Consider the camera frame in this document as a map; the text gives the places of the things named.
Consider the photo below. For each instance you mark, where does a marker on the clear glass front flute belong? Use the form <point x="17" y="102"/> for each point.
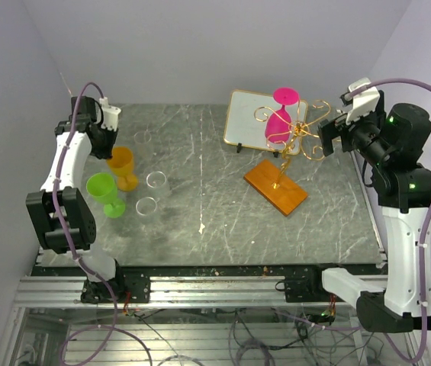
<point x="147" y="210"/>

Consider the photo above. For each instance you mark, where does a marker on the gold wire wine glass rack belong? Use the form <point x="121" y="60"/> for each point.
<point x="272" y="181"/>

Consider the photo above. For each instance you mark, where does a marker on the clear glass rear flute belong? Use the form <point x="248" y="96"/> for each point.
<point x="158" y="185"/>

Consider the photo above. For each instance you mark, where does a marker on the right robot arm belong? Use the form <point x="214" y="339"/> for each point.
<point x="391" y="143"/>

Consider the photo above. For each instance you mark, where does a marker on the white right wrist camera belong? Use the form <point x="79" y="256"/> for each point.
<point x="363" y="100"/>

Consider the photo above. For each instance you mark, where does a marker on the pink plastic wine glass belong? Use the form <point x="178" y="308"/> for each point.
<point x="278" y="127"/>

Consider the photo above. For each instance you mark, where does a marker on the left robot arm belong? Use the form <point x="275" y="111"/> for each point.
<point x="63" y="221"/>

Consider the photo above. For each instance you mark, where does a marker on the aluminium rail frame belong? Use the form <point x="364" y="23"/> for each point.
<point x="188" y="321"/>

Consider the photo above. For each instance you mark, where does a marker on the clear glass flute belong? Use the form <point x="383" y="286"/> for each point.
<point x="147" y="210"/>
<point x="158" y="185"/>

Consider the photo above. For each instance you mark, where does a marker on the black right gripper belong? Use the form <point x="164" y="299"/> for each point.
<point x="329" y="130"/>

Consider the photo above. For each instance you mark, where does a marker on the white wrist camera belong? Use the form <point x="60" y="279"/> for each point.
<point x="363" y="100"/>
<point x="110" y="115"/>

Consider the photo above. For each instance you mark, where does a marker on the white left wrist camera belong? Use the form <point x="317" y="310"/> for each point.
<point x="110" y="115"/>

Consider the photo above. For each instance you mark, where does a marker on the gold framed mirror tray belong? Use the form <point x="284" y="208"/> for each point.
<point x="246" y="121"/>

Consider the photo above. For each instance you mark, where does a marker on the orange plastic wine glass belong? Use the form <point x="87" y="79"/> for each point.
<point x="121" y="164"/>

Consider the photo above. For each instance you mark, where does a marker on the clear glass lying far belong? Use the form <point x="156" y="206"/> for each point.
<point x="143" y="138"/>

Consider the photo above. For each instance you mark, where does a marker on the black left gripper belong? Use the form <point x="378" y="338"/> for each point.
<point x="106" y="153"/>

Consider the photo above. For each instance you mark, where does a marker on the green plastic wine glass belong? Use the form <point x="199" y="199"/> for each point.
<point x="103" y="189"/>

